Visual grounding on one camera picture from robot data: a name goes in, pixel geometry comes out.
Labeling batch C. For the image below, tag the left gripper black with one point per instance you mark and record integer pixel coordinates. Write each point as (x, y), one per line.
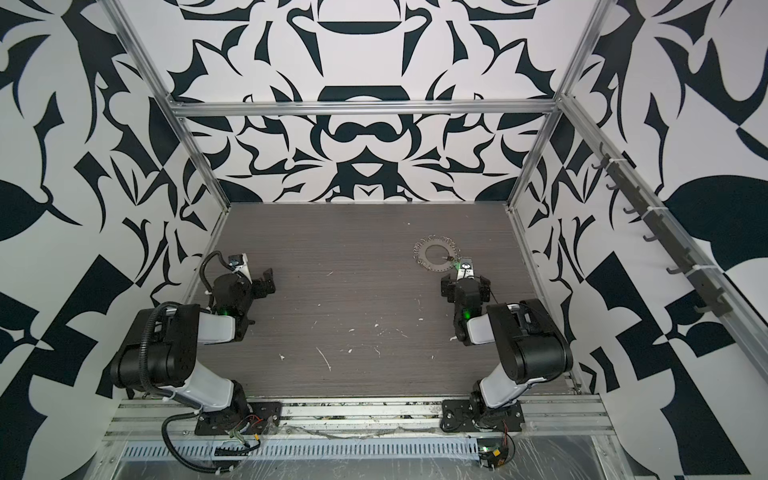
(260, 285)

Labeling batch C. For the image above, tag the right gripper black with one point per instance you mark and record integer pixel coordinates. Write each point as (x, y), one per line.
(465, 282)

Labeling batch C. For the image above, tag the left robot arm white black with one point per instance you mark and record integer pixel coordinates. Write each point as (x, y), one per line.
(159, 356)

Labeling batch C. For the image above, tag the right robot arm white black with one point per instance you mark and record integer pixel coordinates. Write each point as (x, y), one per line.
(530, 346)

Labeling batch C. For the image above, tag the small electronics board green led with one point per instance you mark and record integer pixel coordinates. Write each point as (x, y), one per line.
(495, 455)

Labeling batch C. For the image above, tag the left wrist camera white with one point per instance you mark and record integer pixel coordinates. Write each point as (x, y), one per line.
(238, 264)

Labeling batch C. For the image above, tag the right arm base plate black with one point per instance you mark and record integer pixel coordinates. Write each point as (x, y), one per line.
(464, 416)

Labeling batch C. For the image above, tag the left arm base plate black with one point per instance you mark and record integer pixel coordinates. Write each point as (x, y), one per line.
(257, 418)

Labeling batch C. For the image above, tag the aluminium front rail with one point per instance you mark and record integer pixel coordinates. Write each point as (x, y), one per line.
(370, 417)

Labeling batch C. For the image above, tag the white slotted cable duct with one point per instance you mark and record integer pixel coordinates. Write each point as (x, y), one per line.
(338, 449)

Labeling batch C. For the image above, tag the grey wall hook rack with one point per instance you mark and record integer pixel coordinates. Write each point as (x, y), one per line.
(667, 231)

